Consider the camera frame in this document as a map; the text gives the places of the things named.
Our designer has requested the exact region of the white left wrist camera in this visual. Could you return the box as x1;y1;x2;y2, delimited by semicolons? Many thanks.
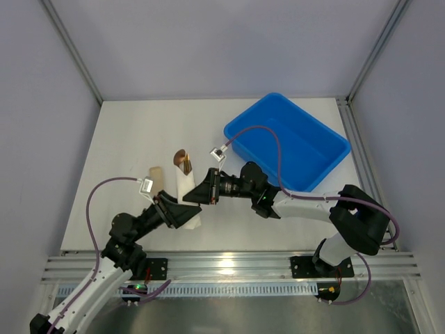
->
137;176;154;204

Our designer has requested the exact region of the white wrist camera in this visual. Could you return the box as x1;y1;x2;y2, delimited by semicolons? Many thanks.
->
137;176;154;204
210;145;227;170

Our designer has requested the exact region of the aluminium frame post left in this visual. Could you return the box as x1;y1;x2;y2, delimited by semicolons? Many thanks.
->
38;0;104;106

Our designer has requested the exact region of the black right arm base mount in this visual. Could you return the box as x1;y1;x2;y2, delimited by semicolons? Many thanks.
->
289;239;355;278

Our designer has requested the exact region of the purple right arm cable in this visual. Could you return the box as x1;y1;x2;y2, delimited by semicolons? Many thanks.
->
222;125;401;307

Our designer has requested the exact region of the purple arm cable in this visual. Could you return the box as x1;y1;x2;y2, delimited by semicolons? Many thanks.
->
44;176;173;334
222;125;401;307

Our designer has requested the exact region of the gold fork green handle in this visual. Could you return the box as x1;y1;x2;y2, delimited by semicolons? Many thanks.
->
183;153;193;175

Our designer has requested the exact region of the blue plastic bin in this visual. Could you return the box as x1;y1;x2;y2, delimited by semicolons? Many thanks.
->
223;93;350;192

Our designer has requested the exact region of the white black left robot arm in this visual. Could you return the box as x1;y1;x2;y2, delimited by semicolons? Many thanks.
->
30;191;202;333

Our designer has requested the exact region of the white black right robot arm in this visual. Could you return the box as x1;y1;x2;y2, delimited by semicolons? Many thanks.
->
183;161;389;277

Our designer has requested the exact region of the aluminium front rail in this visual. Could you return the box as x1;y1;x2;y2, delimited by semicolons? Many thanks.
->
40;249;421;284

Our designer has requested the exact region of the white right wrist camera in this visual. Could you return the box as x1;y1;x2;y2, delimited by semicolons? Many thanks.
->
210;145;227;170

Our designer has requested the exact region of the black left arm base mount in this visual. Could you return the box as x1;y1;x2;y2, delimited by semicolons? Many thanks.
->
131;257;168;281

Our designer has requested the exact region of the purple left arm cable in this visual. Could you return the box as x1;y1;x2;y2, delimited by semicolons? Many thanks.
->
44;176;173;334

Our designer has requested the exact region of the beige utensil holder case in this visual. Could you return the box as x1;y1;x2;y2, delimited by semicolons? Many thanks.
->
149;166;164;195

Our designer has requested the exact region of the aluminium frame post right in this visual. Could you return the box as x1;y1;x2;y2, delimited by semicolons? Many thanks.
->
346;0;413;104

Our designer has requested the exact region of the aluminium frame post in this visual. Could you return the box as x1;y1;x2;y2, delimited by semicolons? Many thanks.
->
346;0;413;104
38;0;104;106

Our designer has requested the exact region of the white slotted cable duct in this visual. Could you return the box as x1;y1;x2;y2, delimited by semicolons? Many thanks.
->
55;282;319;299

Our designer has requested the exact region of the copper spoon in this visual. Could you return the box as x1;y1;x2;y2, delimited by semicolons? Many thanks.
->
173;149;186;167

